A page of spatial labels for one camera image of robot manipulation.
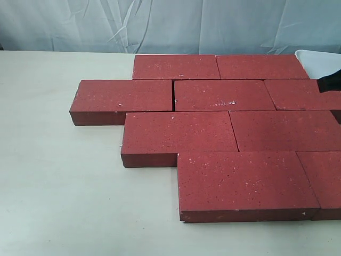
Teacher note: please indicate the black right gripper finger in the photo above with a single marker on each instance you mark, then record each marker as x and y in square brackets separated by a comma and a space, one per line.
[330, 83]

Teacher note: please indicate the white backdrop cloth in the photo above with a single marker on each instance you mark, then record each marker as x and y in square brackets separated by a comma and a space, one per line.
[171, 27]

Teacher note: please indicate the white tray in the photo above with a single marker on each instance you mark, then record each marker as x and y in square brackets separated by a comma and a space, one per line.
[319, 64]

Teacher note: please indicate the red brick third row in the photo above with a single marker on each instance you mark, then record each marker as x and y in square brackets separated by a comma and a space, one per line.
[294, 130]

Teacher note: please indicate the red brick front large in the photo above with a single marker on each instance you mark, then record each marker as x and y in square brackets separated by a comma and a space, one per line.
[244, 187]

